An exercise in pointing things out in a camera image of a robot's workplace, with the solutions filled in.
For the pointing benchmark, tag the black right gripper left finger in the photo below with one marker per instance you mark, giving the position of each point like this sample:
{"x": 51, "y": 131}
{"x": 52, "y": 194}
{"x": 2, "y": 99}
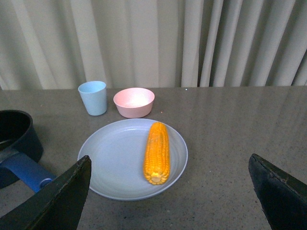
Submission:
{"x": 58, "y": 206}

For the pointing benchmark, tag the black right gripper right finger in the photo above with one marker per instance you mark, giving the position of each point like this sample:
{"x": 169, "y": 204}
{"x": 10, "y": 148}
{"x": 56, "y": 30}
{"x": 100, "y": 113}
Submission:
{"x": 283, "y": 198}

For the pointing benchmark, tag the yellow corn cob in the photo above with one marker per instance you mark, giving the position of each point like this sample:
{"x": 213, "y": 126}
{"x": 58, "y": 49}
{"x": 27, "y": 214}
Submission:
{"x": 156, "y": 163}

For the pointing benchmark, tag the dark blue saucepan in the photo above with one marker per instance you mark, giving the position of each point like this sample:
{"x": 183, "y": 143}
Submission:
{"x": 20, "y": 152}

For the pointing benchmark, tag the light blue plate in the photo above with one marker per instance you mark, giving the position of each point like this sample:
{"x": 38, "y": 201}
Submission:
{"x": 117, "y": 152}

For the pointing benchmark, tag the light blue plastic cup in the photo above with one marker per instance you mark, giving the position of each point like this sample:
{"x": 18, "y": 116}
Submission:
{"x": 94, "y": 97}

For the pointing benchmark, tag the pink plastic bowl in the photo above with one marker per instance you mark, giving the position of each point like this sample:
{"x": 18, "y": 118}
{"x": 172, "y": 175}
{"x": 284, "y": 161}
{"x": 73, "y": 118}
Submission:
{"x": 134, "y": 102}

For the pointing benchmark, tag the white pleated curtain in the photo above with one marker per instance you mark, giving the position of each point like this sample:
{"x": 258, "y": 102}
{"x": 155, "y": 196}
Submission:
{"x": 60, "y": 44}

